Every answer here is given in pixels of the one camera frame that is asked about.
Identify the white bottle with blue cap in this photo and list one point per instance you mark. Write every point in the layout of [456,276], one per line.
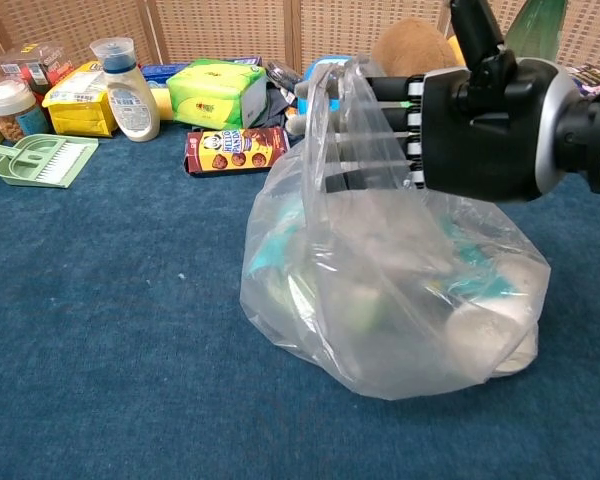
[132,105]

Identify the green tissue pack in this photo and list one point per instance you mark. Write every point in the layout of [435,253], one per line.
[205,95]

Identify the green hand brush white bristles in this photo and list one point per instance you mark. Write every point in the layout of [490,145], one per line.
[60,162]

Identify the teal white printed pack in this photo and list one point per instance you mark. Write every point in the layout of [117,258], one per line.
[485,265]

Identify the white paper roll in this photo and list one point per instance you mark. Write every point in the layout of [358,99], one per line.
[490,330]

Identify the Hello Panda biscuit box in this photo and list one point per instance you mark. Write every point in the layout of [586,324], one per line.
[240,150]

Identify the black silver foil packet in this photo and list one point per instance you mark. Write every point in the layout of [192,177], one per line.
[282,75]

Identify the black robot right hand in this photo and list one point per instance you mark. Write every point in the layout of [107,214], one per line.
[480,130]

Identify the clear plastic shopping bag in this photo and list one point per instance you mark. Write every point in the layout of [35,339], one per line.
[380,300]

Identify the light green dustpan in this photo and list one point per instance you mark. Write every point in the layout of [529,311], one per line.
[15,170]

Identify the yellow package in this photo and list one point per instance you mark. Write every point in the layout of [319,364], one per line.
[75,117]

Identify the dark grey cloth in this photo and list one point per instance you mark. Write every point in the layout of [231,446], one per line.
[275,112]

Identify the yellow sponge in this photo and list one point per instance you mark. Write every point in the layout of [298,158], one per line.
[162,105]

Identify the clear jar with white lid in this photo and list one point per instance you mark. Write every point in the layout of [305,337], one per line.
[10,100]

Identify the brown plush toy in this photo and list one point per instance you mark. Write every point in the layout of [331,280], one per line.
[410,42]

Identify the clear plastic food box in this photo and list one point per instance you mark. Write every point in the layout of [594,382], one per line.
[45,65]

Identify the green glass bottle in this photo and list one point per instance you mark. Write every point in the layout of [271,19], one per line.
[535,25]

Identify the wicker folding screen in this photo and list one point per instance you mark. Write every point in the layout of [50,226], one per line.
[220,25]

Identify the yellow plush toy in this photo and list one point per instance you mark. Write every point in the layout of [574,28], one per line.
[455,52]

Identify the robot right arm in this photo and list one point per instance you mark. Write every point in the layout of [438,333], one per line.
[592,135]

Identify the blue plastic toy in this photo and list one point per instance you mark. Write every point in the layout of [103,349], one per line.
[304,105]

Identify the blue flat box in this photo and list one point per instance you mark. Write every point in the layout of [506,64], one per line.
[155,75]

